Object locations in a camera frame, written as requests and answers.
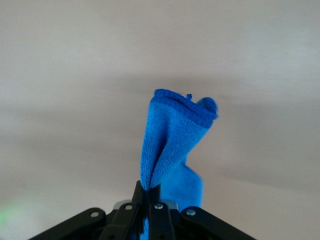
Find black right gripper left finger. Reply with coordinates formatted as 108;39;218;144
29;179;147;240

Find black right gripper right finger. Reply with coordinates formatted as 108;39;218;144
148;185;256;240

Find blue microfibre towel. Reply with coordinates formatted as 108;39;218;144
138;88;220;240

